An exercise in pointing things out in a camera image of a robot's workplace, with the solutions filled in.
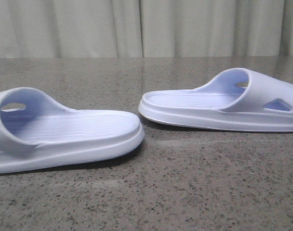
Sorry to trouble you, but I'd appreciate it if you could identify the light blue slipper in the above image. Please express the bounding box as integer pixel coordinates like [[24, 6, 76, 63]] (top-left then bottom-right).
[[0, 87, 144, 174], [138, 68, 293, 132]]

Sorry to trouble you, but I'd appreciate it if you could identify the pale green curtain backdrop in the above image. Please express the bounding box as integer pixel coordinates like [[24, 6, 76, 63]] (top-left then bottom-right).
[[0, 0, 293, 58]]

